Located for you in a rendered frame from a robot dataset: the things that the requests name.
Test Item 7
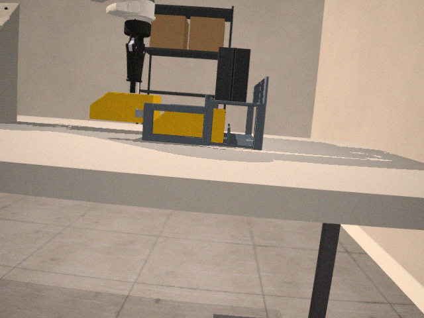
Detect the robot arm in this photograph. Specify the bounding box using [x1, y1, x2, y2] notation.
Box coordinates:
[106, 0, 156, 23]

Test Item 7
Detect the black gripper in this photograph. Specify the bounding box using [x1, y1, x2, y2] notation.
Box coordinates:
[124, 19, 151, 94]

